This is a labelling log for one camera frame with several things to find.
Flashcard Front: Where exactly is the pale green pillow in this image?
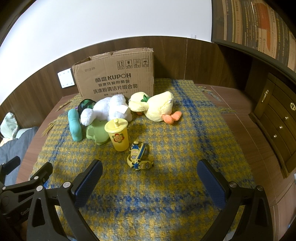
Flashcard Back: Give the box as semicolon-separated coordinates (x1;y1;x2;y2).
0;112;19;140

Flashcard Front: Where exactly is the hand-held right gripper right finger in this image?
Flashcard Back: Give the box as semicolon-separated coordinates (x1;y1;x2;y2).
197;159;273;241

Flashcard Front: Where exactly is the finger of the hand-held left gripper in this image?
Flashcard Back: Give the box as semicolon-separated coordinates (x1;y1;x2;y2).
30;162;53;184
0;156;21;173

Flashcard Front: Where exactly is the grey bed blanket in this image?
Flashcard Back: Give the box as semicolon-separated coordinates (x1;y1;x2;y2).
0;126;39;168

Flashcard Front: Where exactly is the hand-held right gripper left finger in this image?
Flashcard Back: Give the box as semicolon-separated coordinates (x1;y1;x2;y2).
26;159;103;241

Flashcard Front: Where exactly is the yellow minion figure toy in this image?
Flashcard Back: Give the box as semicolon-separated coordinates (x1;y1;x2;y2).
127;141;154;171

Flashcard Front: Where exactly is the white wall switch plate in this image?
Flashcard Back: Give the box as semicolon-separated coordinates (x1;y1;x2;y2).
57;69;75;89

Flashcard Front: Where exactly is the wooden drawer cabinet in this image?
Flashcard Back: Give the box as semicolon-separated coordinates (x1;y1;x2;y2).
248;72;296;179

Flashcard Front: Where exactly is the green frog toy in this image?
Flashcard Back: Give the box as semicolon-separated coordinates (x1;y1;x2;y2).
86;120;110;146

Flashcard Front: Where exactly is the yellow duck plush toy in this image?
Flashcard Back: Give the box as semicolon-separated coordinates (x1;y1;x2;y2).
128;91;182;126

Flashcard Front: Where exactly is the white plush toy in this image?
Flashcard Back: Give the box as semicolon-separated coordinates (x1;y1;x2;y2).
80;95;133;127

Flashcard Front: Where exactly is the green ball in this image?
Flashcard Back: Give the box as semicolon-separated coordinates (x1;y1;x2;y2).
77;98;97;114

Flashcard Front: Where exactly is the framed wall poster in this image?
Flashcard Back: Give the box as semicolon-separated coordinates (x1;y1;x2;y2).
211;0;296;72

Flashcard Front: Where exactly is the brown cardboard box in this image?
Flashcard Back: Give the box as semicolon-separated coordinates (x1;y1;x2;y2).
72;47;155;99

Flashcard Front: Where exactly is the teal plush pillow toy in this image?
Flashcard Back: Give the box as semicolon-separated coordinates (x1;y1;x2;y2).
68;109;83;142

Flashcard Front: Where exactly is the yellow lidded cup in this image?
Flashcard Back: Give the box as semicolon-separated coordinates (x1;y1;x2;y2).
105;118;130;152

